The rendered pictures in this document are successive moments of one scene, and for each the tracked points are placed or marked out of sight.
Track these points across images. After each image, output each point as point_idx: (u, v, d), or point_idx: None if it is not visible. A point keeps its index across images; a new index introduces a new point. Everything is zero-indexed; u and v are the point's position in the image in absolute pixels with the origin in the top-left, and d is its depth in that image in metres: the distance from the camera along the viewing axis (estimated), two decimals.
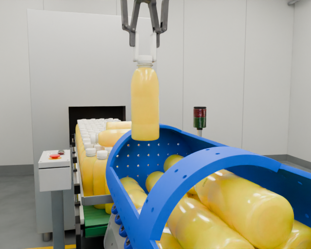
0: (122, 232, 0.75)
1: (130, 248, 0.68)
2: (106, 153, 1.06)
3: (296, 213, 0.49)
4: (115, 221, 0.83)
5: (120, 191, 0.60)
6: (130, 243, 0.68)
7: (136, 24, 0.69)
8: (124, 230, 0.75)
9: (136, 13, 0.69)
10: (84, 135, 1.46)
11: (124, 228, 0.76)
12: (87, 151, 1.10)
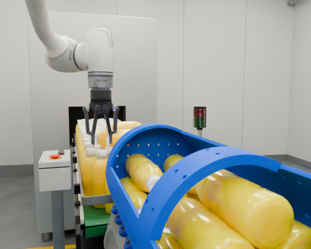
0: (122, 232, 0.75)
1: (130, 248, 0.68)
2: (106, 152, 1.05)
3: (296, 213, 0.49)
4: (115, 221, 0.83)
5: (120, 191, 0.60)
6: (130, 243, 0.68)
7: (95, 131, 1.04)
8: (124, 230, 0.75)
9: (95, 123, 1.03)
10: (84, 135, 1.46)
11: (124, 228, 0.76)
12: (87, 151, 1.10)
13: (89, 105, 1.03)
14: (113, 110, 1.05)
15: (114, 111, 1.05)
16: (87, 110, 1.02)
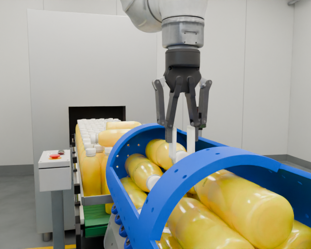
0: (122, 232, 0.75)
1: (130, 248, 0.68)
2: None
3: (296, 213, 0.49)
4: (115, 221, 0.83)
5: (120, 191, 0.60)
6: (130, 243, 0.68)
7: (174, 120, 0.62)
8: (124, 230, 0.75)
9: (174, 107, 0.61)
10: (84, 135, 1.46)
11: (124, 228, 0.76)
12: (87, 151, 1.10)
13: (164, 77, 0.61)
14: (202, 86, 0.63)
15: (203, 87, 0.63)
16: (162, 84, 0.60)
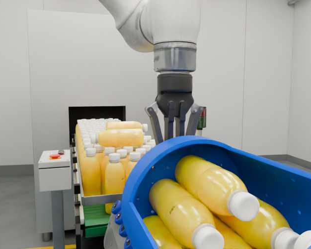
0: None
1: None
2: (254, 214, 0.41)
3: None
4: (114, 219, 0.84)
5: None
6: (126, 247, 0.68)
7: None
8: None
9: (177, 131, 0.64)
10: (84, 135, 1.46)
11: None
12: (87, 151, 1.10)
13: (191, 103, 0.63)
14: (155, 112, 0.61)
15: (154, 113, 0.61)
16: (191, 109, 0.64)
